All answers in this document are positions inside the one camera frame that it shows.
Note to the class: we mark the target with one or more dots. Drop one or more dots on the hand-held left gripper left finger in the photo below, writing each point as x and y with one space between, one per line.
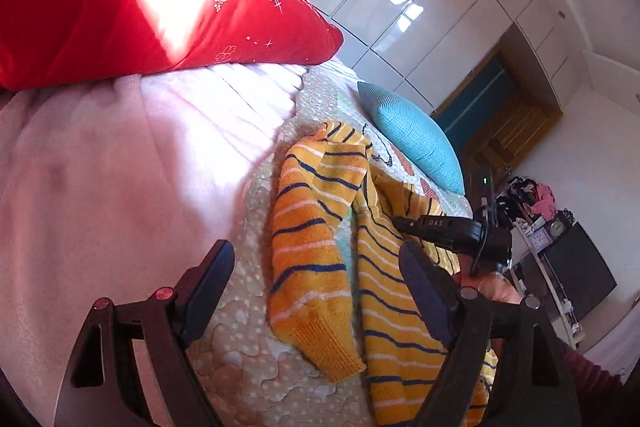
210 292

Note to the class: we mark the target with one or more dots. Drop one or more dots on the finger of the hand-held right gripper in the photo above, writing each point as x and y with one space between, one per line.
407 225

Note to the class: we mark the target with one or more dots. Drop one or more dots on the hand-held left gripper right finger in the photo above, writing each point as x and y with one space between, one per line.
425 292

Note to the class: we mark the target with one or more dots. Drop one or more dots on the yellow striped knit sweater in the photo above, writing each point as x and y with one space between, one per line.
310 232

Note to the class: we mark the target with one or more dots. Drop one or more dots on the person's right forearm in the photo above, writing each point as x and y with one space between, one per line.
592 377

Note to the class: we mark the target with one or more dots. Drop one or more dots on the dark clothes pile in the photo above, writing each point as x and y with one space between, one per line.
520 193

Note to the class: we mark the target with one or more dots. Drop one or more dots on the pink clothes pile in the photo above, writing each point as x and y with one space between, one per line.
544 202

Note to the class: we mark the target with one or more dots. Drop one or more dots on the person's right hand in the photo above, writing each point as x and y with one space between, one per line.
495 291

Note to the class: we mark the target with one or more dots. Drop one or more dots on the white shelf unit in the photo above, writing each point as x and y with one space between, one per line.
537 259

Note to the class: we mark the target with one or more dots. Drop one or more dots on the purple alarm clock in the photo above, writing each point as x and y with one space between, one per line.
542 241

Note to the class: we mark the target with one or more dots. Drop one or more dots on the dark ornate table clock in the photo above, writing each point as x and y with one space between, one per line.
557 227

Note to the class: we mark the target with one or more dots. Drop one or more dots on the beige patchwork quilt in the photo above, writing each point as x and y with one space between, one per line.
240 357

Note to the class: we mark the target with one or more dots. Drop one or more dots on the black television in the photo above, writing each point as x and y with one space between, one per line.
575 267

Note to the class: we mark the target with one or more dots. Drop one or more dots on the blue knit pillow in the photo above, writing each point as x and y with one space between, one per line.
415 137

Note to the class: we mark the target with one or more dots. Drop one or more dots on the brown wooden door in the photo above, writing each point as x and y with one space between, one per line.
510 127

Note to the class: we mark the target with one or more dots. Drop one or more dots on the pale pink fleece blanket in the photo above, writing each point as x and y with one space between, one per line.
125 182

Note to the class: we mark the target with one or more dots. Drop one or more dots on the teal curtain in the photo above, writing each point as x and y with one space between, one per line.
480 97

